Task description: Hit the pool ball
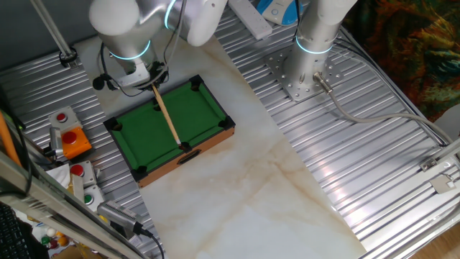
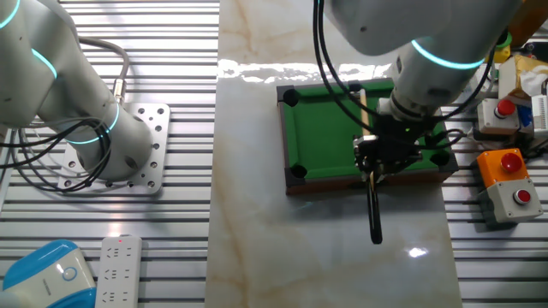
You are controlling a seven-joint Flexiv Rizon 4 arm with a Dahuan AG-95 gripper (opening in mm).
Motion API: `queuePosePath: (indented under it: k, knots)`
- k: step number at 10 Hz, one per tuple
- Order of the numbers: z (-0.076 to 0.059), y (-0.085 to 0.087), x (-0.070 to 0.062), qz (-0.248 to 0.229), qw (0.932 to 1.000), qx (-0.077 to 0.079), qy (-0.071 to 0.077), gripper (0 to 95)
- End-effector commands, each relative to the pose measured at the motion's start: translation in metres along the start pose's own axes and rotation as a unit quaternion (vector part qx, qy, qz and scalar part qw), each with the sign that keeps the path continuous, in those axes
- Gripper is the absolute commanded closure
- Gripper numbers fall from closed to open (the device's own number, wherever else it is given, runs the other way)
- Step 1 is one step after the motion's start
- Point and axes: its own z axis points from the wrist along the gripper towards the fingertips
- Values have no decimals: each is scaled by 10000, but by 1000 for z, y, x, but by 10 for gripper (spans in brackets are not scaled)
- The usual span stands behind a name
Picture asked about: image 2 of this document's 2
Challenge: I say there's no white ridged plastic item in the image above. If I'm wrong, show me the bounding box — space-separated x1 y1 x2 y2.
530 94 548 138

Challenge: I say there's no wooden pool cue black butt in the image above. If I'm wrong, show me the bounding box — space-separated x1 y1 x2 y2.
358 87 384 246

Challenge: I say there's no black cable harness on arm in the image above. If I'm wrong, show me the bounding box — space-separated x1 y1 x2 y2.
312 0 500 151

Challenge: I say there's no silver perforated mounting plate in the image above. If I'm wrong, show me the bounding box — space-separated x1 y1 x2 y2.
55 102 171 197

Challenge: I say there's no green felt mini pool table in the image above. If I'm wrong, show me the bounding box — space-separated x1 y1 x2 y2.
276 78 460 197

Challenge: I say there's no blue plastic item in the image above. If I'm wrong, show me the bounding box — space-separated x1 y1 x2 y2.
516 104 534 129

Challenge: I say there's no white power strip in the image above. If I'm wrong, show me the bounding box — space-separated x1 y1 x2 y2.
94 234 143 308

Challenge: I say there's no thick grey cable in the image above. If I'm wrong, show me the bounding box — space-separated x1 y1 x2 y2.
78 36 131 106

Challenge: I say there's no grey box with red button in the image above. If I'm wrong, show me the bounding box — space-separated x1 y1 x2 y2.
476 98 520 136
477 177 545 226

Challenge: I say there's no blue and white device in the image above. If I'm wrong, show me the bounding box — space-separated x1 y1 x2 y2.
0 239 98 308

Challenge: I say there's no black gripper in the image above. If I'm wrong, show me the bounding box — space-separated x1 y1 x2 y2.
353 113 430 181

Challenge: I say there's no brown box with white tissue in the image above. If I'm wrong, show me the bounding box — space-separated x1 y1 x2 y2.
498 54 548 102

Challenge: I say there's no yellow box with green button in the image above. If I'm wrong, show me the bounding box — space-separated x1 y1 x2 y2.
485 32 514 64

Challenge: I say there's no black cable bundle at base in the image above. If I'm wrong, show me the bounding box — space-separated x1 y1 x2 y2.
0 117 113 193

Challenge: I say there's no orange box with red button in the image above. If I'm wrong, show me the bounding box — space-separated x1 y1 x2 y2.
476 147 537 189

